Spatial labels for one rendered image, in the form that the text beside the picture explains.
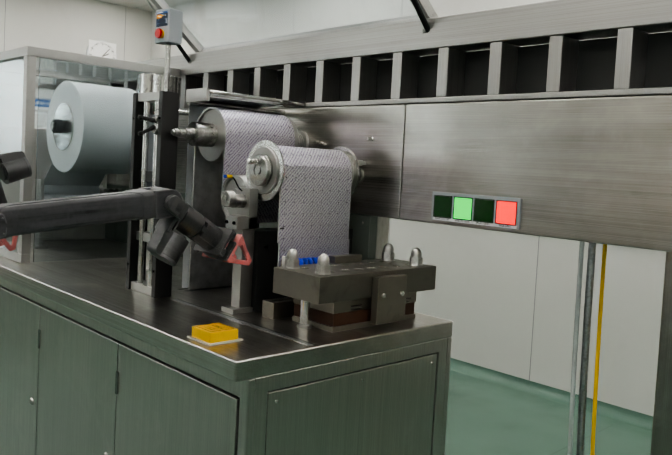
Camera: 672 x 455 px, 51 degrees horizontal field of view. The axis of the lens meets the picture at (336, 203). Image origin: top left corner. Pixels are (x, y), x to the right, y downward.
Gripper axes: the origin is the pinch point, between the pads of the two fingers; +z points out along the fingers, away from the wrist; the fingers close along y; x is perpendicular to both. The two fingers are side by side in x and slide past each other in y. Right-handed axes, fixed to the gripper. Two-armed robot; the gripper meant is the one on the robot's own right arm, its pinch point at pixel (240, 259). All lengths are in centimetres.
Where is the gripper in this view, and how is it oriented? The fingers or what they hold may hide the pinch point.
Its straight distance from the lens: 161.9
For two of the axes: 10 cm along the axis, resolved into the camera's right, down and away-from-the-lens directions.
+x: 4.4, -8.4, 3.2
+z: 5.8, 5.4, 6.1
